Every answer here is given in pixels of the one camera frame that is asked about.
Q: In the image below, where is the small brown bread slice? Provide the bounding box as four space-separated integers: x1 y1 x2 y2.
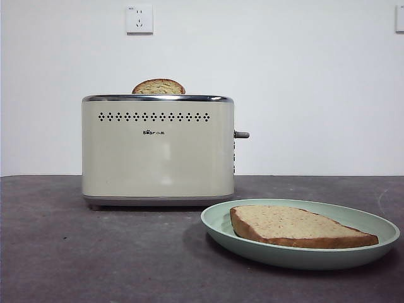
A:
131 78 186 95

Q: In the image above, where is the cream two-slot toaster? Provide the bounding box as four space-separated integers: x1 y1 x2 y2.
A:
81 94 250 211

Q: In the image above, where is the white wall socket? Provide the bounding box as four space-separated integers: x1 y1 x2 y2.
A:
126 4 154 35

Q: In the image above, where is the large brown bread slice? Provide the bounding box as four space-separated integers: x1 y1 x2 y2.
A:
229 205 379 249

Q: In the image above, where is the pale green round plate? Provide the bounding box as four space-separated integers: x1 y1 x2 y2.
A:
200 198 400 271

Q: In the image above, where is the white wall plate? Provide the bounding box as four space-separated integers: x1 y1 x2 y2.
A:
395 4 404 33

